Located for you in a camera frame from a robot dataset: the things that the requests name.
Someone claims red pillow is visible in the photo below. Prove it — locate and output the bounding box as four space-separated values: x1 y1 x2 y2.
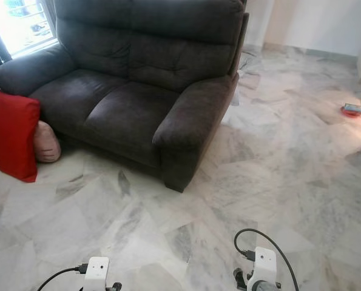
0 92 41 183

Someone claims pink plush cushion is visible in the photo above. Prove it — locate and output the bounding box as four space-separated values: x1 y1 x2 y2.
33 121 62 163

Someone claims dark grey fabric sofa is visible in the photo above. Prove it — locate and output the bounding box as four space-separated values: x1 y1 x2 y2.
0 0 249 193

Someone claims bright barred window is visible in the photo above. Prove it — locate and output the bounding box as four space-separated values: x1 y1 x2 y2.
0 0 59 58

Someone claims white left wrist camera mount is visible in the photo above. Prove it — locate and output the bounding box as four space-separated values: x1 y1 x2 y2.
83 257 110 291

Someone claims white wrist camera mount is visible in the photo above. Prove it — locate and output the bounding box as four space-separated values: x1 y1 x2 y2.
83 257 110 291
251 247 280 286

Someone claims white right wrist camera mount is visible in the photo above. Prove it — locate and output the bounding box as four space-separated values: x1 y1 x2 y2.
251 247 280 286

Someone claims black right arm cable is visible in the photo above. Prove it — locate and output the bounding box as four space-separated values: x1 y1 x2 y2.
234 229 300 291

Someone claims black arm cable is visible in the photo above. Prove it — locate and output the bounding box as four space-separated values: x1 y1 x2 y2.
36 264 89 291
234 229 300 291

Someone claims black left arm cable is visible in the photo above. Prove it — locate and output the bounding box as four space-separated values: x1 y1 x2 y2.
36 264 89 291

